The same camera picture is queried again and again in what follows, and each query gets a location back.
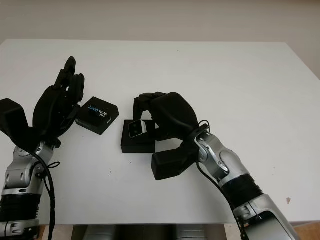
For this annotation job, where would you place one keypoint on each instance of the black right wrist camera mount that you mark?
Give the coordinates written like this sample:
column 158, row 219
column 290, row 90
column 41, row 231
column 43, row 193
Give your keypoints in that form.
column 170, row 162

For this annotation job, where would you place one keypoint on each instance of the black RealSense box lid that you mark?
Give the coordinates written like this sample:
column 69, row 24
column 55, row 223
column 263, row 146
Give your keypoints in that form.
column 97, row 115

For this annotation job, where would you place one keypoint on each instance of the black box base with foam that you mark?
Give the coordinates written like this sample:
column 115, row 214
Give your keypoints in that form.
column 136, row 145

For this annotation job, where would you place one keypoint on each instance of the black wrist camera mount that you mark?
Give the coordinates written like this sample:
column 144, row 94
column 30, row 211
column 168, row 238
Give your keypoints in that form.
column 12, row 115
column 170, row 162

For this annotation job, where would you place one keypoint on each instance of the small silver depth camera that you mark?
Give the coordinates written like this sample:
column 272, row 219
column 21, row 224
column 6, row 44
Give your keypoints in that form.
column 136, row 128

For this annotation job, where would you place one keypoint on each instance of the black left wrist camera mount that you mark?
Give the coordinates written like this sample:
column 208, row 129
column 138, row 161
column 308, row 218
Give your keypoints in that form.
column 12, row 115

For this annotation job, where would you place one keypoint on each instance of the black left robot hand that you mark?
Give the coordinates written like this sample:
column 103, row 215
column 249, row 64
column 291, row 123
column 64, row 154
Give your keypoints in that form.
column 52, row 110

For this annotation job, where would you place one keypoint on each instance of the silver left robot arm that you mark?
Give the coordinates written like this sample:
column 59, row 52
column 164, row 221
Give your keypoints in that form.
column 20, row 172

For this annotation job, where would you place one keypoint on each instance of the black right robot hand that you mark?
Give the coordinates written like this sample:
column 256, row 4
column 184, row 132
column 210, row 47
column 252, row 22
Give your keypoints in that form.
column 175, row 112

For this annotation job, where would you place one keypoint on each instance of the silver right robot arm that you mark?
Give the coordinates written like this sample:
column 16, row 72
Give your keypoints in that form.
column 235, row 175

